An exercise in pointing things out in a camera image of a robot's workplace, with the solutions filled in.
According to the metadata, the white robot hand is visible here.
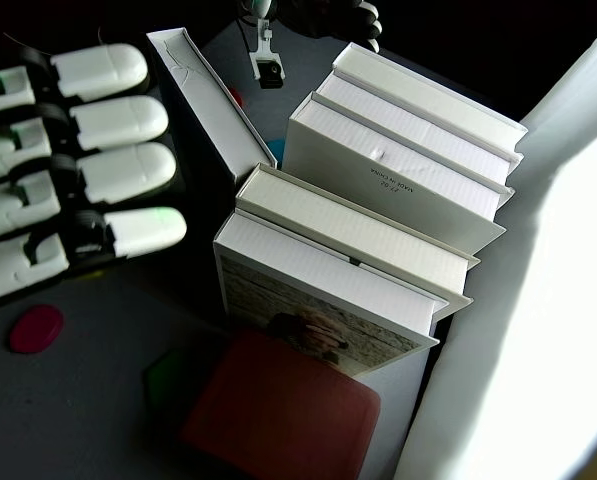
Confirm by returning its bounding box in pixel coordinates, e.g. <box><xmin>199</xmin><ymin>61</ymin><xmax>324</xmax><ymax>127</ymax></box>
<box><xmin>0</xmin><ymin>42</ymin><xmax>189</xmax><ymax>314</ymax></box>
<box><xmin>242</xmin><ymin>0</ymin><xmax>385</xmax><ymax>54</ymax></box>

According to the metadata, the white book with cracked top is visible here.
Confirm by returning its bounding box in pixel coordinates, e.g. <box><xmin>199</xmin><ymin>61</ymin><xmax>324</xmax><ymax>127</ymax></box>
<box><xmin>145</xmin><ymin>27</ymin><xmax>279</xmax><ymax>236</ymax></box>

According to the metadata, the white faux book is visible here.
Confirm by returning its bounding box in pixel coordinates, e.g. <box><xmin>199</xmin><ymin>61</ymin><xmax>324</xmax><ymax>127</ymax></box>
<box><xmin>331</xmin><ymin>42</ymin><xmax>529</xmax><ymax>151</ymax></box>
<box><xmin>311</xmin><ymin>69</ymin><xmax>524</xmax><ymax>176</ymax></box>

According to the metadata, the white book with cream cover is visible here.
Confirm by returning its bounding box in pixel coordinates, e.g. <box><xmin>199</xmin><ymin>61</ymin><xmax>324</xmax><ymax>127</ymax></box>
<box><xmin>234</xmin><ymin>163</ymin><xmax>482</xmax><ymax>305</ymax></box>

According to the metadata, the magenta round block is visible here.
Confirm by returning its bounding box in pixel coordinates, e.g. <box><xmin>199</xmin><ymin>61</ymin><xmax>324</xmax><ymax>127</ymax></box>
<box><xmin>9</xmin><ymin>303</ymin><xmax>65</xmax><ymax>355</ymax></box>

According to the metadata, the white book with photo cover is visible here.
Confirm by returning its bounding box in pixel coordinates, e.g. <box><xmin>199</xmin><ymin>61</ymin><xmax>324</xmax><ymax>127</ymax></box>
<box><xmin>212</xmin><ymin>208</ymin><xmax>442</xmax><ymax>379</ymax></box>

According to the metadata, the green square block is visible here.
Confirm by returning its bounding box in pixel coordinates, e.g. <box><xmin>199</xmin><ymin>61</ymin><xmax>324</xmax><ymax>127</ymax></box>
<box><xmin>144</xmin><ymin>347</ymin><xmax>214</xmax><ymax>416</ymax></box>

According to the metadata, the grey table cloth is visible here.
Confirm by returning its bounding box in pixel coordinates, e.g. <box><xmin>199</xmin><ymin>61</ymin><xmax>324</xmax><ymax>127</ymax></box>
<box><xmin>0</xmin><ymin>19</ymin><xmax>344</xmax><ymax>480</ymax></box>

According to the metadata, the white backdrop board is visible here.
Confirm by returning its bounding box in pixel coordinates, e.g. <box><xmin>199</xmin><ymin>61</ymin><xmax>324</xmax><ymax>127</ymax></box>
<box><xmin>392</xmin><ymin>9</ymin><xmax>597</xmax><ymax>480</ymax></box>

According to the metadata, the plain red book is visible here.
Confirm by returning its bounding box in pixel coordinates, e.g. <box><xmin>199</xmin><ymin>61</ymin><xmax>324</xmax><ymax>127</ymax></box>
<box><xmin>177</xmin><ymin>327</ymin><xmax>382</xmax><ymax>480</ymax></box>

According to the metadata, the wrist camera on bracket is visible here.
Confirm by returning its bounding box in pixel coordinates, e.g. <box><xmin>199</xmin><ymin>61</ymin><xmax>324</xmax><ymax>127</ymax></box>
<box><xmin>247</xmin><ymin>17</ymin><xmax>285</xmax><ymax>90</ymax></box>

